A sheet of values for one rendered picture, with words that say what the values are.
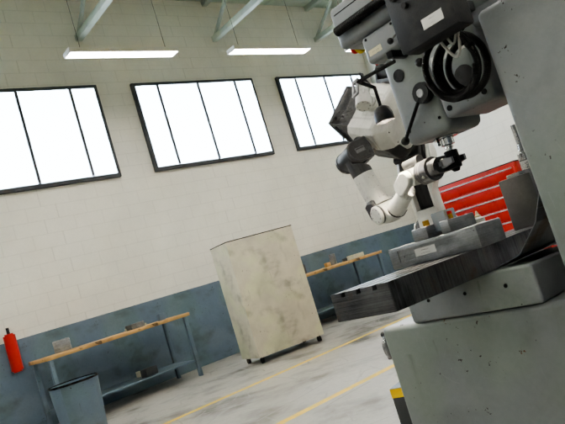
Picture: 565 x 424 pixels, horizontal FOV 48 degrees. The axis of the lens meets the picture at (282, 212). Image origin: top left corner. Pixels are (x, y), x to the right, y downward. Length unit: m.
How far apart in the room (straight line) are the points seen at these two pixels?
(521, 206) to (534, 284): 0.51
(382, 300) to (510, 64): 0.72
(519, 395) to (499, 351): 0.14
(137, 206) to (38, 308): 2.15
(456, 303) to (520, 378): 0.29
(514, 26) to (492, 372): 1.05
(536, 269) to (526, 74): 0.56
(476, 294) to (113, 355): 7.75
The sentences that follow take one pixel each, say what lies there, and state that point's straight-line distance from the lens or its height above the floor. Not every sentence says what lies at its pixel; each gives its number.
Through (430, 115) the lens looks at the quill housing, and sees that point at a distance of 2.14.
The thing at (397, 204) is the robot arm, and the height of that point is 1.15.
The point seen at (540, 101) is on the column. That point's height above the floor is 1.26.
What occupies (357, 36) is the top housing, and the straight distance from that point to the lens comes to 2.30.
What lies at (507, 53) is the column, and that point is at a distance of 1.84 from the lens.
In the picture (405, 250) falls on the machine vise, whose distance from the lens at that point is 2.11.
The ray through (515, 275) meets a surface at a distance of 1.98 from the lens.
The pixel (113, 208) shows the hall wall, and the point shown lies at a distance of 9.82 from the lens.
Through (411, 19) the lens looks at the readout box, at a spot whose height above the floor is 1.59.
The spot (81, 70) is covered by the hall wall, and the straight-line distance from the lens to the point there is 10.48.
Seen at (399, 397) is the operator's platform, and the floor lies 0.36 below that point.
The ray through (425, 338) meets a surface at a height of 0.67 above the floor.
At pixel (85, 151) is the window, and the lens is 9.86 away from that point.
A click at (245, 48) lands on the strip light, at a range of 9.51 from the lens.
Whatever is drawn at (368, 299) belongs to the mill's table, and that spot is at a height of 0.89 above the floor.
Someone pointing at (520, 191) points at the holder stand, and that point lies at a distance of 2.40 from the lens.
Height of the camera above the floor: 1.03
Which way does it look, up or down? 5 degrees up
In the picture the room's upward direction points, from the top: 17 degrees counter-clockwise
